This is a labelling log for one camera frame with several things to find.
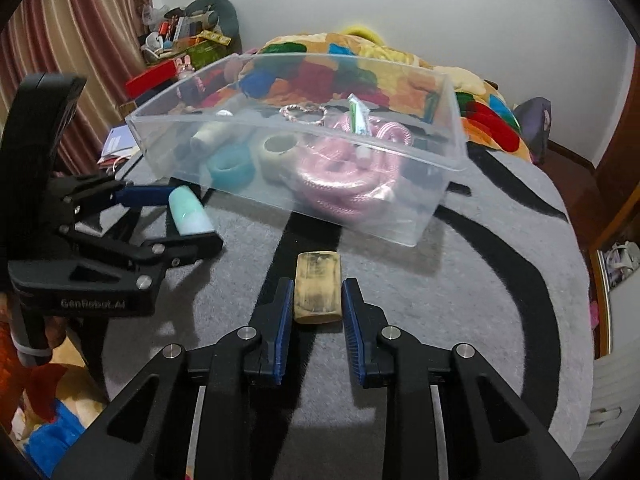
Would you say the yellow plush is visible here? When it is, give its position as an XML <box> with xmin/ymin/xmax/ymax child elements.
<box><xmin>339</xmin><ymin>22</ymin><xmax>387</xmax><ymax>44</ymax></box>

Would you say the purple backpack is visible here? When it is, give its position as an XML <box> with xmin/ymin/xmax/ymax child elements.
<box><xmin>514</xmin><ymin>97</ymin><xmax>552</xmax><ymax>164</ymax></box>

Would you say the colourful printed blanket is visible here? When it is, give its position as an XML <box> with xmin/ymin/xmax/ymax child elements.
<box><xmin>239</xmin><ymin>32</ymin><xmax>534</xmax><ymax>162</ymax></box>

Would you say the green tube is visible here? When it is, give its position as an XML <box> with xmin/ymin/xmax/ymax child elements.
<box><xmin>347</xmin><ymin>93</ymin><xmax>371</xmax><ymax>136</ymax></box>

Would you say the striped brown curtain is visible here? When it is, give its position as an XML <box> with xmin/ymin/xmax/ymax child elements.
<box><xmin>0</xmin><ymin>0</ymin><xmax>157</xmax><ymax>128</ymax></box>

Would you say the white drawer unit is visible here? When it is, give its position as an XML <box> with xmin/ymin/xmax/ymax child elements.
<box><xmin>569</xmin><ymin>349</ymin><xmax>637</xmax><ymax>467</ymax></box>

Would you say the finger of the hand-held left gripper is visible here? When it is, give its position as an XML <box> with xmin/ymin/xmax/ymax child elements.
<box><xmin>61</xmin><ymin>225</ymin><xmax>225</xmax><ymax>291</ymax></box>
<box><xmin>49</xmin><ymin>172</ymin><xmax>177</xmax><ymax>242</ymax></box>

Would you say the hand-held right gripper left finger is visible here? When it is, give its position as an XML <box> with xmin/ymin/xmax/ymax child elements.
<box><xmin>52</xmin><ymin>277</ymin><xmax>296</xmax><ymax>480</ymax></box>

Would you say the teal tape roll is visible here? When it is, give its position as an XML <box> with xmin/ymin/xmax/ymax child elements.
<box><xmin>201</xmin><ymin>146</ymin><xmax>257</xmax><ymax>192</ymax></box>

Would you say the beige tape roll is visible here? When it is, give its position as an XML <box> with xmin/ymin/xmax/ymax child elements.
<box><xmin>257</xmin><ymin>133</ymin><xmax>302</xmax><ymax>181</ymax></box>

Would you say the pink rope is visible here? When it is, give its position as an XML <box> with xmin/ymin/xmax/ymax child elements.
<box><xmin>292</xmin><ymin>112</ymin><xmax>417</xmax><ymax>222</ymax></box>

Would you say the white thread spool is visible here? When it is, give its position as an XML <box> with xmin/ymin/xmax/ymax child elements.
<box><xmin>190</xmin><ymin>122</ymin><xmax>229</xmax><ymax>161</ymax></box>

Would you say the orange and blue cloth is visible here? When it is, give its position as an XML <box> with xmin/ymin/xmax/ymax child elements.
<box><xmin>0</xmin><ymin>320</ymin><xmax>109</xmax><ymax>477</ymax></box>

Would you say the red box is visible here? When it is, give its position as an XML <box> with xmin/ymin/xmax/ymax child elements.
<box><xmin>125</xmin><ymin>61</ymin><xmax>179</xmax><ymax>99</ymax></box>

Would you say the beige wooden block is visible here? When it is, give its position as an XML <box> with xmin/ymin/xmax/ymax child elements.
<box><xmin>292</xmin><ymin>251</ymin><xmax>344</xmax><ymax>326</ymax></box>

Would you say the wooden shelf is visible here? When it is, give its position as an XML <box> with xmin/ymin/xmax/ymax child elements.
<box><xmin>589</xmin><ymin>237</ymin><xmax>640</xmax><ymax>358</ymax></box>

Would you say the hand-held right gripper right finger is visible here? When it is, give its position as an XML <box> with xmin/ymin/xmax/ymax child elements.
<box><xmin>341</xmin><ymin>277</ymin><xmax>582</xmax><ymax>480</ymax></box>

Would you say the pink beaded bracelet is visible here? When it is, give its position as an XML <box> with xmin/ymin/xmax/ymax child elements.
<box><xmin>279</xmin><ymin>102</ymin><xmax>331</xmax><ymax>126</ymax></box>

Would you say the mint green bottle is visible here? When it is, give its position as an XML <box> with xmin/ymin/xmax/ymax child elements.
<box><xmin>168</xmin><ymin>186</ymin><xmax>217</xmax><ymax>237</ymax></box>

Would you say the paper notebook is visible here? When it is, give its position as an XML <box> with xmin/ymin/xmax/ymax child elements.
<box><xmin>99</xmin><ymin>124</ymin><xmax>139</xmax><ymax>167</ymax></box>

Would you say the clear plastic box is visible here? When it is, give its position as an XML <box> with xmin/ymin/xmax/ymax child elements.
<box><xmin>124</xmin><ymin>52</ymin><xmax>471</xmax><ymax>248</ymax></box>

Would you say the green box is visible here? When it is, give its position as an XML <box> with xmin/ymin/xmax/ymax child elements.
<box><xmin>175</xmin><ymin>39</ymin><xmax>242</xmax><ymax>69</ymax></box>

